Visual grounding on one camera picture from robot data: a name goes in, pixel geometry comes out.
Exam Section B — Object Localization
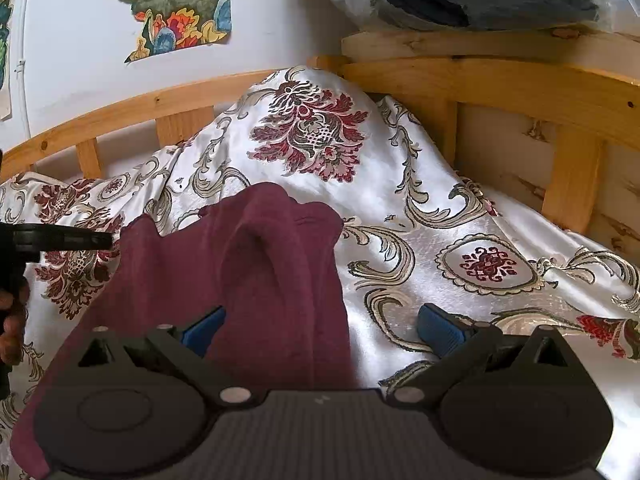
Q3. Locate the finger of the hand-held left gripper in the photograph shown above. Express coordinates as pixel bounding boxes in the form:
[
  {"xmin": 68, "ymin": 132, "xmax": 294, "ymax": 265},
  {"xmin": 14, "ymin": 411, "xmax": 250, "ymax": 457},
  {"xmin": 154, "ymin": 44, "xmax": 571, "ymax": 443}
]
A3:
[{"xmin": 30, "ymin": 226, "xmax": 114, "ymax": 253}]

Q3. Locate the white wall pipe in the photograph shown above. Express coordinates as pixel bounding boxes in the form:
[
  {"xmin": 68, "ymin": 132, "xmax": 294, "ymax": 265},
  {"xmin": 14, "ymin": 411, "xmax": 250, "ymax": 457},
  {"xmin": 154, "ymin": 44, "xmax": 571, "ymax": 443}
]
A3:
[{"xmin": 17, "ymin": 0, "xmax": 33, "ymax": 136}]

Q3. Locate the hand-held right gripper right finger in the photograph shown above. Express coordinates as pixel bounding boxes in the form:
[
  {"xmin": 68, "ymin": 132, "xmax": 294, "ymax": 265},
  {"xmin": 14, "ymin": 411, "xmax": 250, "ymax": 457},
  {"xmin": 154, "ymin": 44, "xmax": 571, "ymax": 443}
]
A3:
[{"xmin": 385, "ymin": 303, "xmax": 571, "ymax": 406}]

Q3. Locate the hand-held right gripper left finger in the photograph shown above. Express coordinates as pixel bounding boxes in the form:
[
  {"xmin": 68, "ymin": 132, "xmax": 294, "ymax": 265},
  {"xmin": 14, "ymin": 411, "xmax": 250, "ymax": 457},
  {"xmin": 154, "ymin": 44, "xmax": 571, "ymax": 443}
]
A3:
[{"xmin": 75, "ymin": 305, "xmax": 266, "ymax": 408}]

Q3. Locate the white floral satin bed cover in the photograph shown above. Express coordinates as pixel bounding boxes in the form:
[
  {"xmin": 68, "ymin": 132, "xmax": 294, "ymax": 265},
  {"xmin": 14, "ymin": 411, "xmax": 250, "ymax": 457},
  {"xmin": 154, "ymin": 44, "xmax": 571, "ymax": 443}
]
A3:
[{"xmin": 0, "ymin": 66, "xmax": 640, "ymax": 480}]

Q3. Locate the person's left hand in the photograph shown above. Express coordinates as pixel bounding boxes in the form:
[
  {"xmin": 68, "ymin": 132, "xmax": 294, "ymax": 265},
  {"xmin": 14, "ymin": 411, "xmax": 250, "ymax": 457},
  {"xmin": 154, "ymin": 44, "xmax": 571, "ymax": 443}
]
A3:
[{"xmin": 0, "ymin": 280, "xmax": 31, "ymax": 367}]

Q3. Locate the landscape wall poster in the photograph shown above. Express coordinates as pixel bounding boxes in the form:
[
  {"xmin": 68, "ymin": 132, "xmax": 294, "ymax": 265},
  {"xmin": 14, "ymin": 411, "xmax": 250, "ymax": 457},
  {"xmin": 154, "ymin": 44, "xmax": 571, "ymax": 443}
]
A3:
[{"xmin": 0, "ymin": 0, "xmax": 14, "ymax": 121}]

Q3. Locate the maroon knit garment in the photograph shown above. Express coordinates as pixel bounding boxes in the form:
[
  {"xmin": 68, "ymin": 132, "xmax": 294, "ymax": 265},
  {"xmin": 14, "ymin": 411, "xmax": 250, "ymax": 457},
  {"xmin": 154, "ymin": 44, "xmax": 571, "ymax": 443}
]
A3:
[{"xmin": 10, "ymin": 182, "xmax": 358, "ymax": 480}]

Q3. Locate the wooden bed frame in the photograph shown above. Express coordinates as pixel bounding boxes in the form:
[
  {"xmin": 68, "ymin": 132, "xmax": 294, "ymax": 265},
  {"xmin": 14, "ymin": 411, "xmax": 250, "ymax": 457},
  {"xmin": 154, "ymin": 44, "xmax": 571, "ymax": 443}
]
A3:
[{"xmin": 0, "ymin": 27, "xmax": 640, "ymax": 252}]

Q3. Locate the colourful abstract wall poster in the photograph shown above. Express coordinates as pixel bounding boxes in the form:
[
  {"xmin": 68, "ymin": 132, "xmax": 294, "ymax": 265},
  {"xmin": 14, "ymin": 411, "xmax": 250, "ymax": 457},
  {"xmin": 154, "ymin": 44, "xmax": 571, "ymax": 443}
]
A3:
[{"xmin": 115, "ymin": 0, "xmax": 234, "ymax": 65}]

